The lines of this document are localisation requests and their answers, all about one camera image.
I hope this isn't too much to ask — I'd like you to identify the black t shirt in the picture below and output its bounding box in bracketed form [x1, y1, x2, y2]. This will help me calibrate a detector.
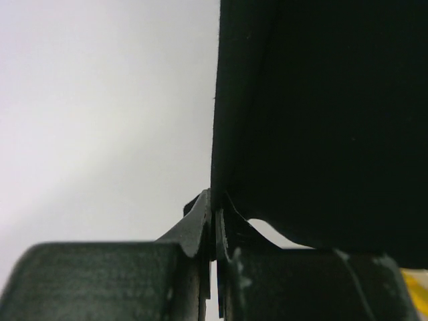
[211, 1, 427, 269]

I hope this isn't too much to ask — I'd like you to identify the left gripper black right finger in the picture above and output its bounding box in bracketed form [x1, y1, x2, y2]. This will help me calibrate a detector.
[215, 210, 418, 321]

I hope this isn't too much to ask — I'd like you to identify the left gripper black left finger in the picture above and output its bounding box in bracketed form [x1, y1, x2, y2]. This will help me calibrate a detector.
[1, 190, 211, 320]

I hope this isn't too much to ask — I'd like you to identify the yellow plastic bin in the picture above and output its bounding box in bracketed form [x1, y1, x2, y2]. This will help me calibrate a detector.
[401, 269, 428, 320]

